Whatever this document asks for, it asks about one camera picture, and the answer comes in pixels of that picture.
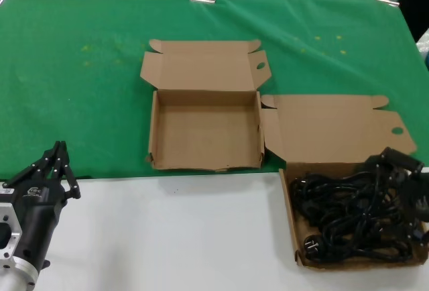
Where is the green table cloth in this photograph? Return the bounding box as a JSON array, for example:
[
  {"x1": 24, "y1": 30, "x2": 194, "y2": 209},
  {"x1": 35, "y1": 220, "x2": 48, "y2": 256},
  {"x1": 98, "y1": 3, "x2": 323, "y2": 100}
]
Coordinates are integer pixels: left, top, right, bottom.
[{"x1": 0, "y1": 0, "x2": 429, "y2": 180}]

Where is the clear plastic bag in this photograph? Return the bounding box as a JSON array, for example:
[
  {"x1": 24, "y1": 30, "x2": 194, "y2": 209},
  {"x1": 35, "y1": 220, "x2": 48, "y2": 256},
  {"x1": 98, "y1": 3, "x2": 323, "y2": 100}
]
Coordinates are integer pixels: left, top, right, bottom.
[{"x1": 416, "y1": 28, "x2": 429, "y2": 70}]

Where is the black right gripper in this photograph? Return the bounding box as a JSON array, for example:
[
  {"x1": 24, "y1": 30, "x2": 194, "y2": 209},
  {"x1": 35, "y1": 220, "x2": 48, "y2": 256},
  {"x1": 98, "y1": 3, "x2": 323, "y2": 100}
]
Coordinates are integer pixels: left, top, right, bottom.
[{"x1": 381, "y1": 148, "x2": 429, "y2": 221}]

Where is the open brown cardboard box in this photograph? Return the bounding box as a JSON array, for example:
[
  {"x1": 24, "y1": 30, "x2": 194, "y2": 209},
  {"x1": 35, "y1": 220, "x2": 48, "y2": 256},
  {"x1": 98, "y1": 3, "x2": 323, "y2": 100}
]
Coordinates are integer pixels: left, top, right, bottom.
[
  {"x1": 260, "y1": 95, "x2": 429, "y2": 269},
  {"x1": 139, "y1": 38, "x2": 271, "y2": 173}
]

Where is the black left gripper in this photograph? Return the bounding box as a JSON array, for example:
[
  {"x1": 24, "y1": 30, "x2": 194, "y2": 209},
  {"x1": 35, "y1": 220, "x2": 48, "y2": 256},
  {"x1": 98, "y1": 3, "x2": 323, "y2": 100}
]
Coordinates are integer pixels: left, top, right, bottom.
[{"x1": 0, "y1": 141, "x2": 81, "y2": 270}]

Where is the person in black trousers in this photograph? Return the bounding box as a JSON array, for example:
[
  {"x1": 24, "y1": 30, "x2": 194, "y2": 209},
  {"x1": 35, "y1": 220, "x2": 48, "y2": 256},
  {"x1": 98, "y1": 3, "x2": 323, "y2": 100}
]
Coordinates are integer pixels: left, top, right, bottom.
[{"x1": 398, "y1": 0, "x2": 429, "y2": 42}]

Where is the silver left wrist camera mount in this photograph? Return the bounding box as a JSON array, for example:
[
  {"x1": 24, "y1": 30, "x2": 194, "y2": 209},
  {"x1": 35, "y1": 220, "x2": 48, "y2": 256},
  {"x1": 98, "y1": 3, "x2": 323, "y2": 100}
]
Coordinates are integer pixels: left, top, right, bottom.
[{"x1": 0, "y1": 202, "x2": 23, "y2": 266}]

